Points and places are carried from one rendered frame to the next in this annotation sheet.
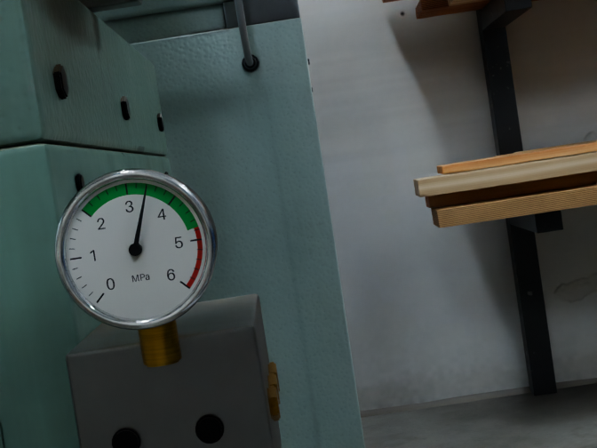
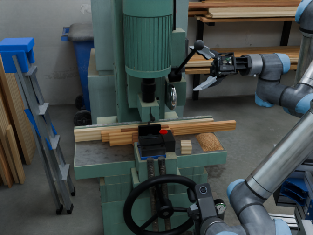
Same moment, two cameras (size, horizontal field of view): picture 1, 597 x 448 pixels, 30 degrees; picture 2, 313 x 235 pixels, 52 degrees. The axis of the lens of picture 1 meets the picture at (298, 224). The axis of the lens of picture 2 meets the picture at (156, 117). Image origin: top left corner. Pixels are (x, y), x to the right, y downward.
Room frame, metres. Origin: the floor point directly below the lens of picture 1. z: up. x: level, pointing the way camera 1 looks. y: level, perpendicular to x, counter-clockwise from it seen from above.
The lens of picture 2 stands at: (-0.52, 0.50, 1.62)
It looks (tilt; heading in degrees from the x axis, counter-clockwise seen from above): 28 degrees down; 350
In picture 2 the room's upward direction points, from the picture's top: straight up
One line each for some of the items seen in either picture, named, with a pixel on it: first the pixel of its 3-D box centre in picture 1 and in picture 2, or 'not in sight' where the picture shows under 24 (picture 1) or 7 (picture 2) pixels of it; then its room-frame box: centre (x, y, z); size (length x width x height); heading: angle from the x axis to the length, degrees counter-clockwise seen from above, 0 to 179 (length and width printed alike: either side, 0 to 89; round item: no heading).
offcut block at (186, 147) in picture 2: not in sight; (186, 147); (0.52, 0.20, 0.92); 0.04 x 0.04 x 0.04; 82
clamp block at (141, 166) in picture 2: not in sight; (154, 159); (0.46, 0.33, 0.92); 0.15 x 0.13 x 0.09; 91
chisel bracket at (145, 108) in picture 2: not in sight; (148, 107); (0.68, 0.33, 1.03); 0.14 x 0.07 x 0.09; 1
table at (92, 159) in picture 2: not in sight; (151, 156); (0.55, 0.33, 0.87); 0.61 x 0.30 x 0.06; 91
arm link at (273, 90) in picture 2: not in sight; (270, 92); (0.49, -0.10, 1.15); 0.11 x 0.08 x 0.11; 32
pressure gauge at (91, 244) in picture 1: (144, 268); (217, 207); (0.45, 0.06, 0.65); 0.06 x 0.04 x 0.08; 91
